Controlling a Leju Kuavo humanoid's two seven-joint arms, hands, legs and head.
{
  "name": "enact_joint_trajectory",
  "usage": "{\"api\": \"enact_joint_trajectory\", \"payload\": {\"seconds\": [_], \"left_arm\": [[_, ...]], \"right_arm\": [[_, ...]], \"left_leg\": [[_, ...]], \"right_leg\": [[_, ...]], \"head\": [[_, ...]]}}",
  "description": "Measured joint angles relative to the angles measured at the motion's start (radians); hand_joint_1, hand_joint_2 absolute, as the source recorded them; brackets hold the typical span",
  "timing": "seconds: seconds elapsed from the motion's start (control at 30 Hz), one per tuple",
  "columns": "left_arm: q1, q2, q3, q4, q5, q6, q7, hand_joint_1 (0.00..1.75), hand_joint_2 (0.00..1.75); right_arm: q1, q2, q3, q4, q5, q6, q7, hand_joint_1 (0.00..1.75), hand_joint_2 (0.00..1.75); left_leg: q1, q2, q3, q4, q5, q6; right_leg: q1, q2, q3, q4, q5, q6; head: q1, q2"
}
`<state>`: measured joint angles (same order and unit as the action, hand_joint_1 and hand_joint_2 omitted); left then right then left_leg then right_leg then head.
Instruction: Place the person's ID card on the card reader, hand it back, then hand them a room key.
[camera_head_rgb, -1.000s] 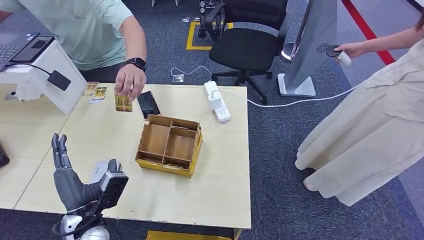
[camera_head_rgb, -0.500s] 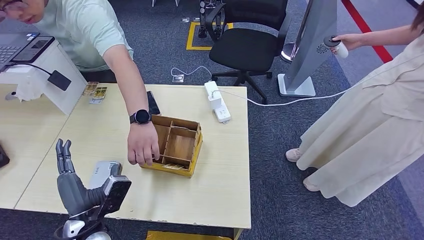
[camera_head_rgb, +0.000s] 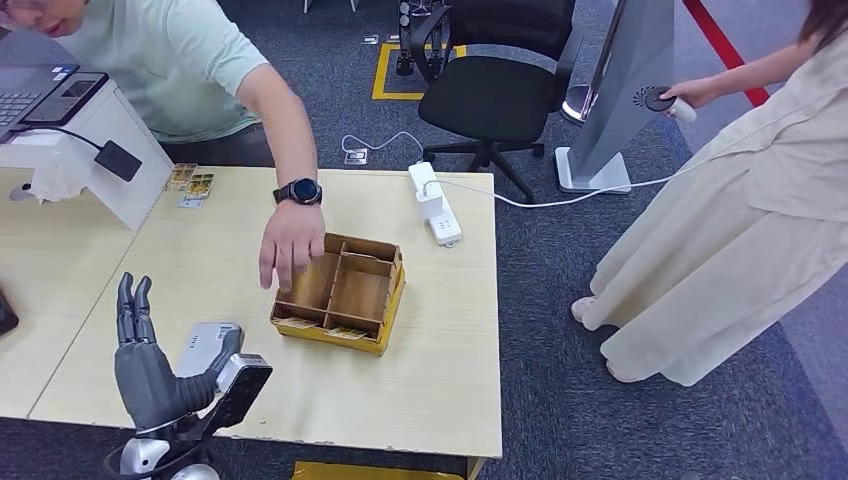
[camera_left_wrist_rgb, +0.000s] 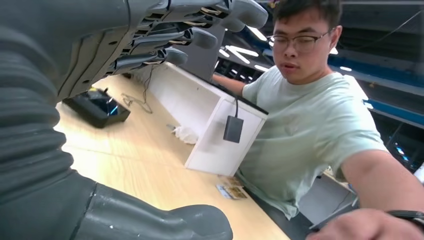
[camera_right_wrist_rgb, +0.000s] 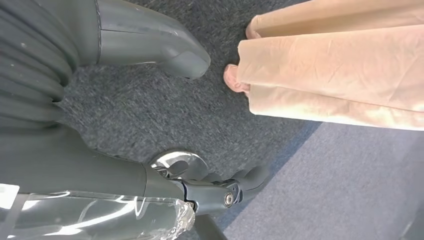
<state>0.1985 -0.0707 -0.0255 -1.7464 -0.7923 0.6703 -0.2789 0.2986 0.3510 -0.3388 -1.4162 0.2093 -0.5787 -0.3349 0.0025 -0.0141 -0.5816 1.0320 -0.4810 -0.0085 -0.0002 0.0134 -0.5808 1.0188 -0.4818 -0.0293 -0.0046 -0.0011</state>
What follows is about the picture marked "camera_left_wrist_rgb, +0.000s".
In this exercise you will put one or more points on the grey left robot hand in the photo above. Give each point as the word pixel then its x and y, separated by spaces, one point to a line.
pixel 82 30

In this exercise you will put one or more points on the white ID card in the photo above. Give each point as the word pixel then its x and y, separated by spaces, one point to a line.
pixel 232 192

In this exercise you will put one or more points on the person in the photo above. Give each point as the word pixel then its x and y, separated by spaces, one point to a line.
pixel 314 132

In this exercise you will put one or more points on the black wristwatch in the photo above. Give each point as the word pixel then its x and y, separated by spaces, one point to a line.
pixel 409 216

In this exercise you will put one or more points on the black payment terminal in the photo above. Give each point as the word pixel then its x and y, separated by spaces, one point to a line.
pixel 96 112

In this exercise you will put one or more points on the crumpled white tissue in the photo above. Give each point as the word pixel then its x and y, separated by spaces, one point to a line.
pixel 186 135

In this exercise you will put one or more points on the small black adapter box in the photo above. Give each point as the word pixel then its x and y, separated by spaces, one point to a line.
pixel 233 130

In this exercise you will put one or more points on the ceiling light panel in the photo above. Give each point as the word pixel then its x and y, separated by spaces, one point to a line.
pixel 256 33
pixel 243 52

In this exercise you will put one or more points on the white desk riser shelf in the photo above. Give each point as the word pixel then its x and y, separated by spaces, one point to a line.
pixel 205 155

